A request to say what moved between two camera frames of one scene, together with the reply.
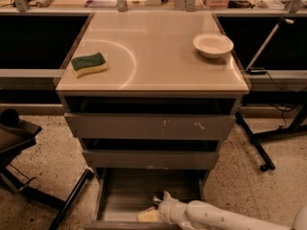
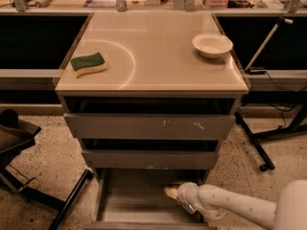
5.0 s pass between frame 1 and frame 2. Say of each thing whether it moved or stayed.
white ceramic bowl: stayed
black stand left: stayed
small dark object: moved
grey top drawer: stayed
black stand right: stayed
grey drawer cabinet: stayed
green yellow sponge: stayed
